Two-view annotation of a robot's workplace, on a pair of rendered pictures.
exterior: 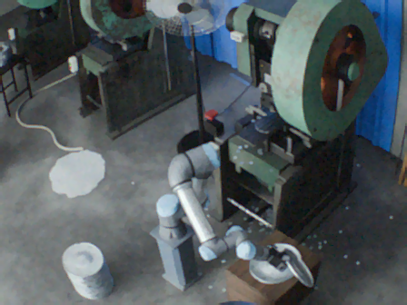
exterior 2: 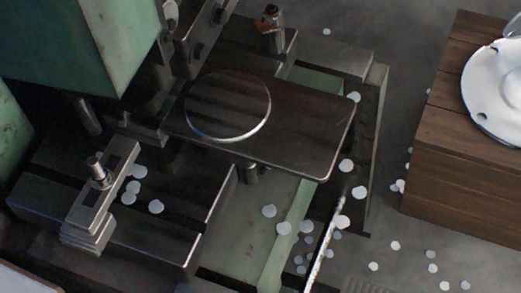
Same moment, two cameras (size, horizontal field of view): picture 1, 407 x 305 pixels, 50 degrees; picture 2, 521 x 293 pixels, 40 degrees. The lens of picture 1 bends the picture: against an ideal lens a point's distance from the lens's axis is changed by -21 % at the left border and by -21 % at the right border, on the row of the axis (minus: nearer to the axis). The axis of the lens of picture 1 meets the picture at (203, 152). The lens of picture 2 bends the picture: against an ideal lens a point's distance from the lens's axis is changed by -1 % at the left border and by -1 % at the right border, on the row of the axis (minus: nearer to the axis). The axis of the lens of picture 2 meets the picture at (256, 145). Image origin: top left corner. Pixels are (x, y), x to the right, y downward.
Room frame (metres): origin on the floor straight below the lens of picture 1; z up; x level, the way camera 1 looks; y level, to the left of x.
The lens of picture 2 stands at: (2.51, 0.21, 1.62)
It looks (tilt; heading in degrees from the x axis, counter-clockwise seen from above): 59 degrees down; 249
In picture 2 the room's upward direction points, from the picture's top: 8 degrees counter-clockwise
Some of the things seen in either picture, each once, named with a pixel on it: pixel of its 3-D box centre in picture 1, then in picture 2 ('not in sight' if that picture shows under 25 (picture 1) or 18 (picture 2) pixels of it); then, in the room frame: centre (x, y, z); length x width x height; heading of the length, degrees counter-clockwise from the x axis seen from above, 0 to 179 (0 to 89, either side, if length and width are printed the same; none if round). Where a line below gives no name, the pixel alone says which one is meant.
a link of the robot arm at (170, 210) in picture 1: (170, 210); not in sight; (1.92, 0.19, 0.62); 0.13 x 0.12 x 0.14; 114
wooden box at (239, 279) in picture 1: (273, 280); (511, 137); (1.67, -0.33, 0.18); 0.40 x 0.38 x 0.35; 129
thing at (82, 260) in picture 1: (82, 260); not in sight; (1.86, 0.80, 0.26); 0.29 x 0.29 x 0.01
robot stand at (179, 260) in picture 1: (178, 255); not in sight; (1.92, 0.20, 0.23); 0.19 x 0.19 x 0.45; 43
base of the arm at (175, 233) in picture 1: (172, 225); not in sight; (1.92, 0.20, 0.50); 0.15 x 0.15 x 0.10
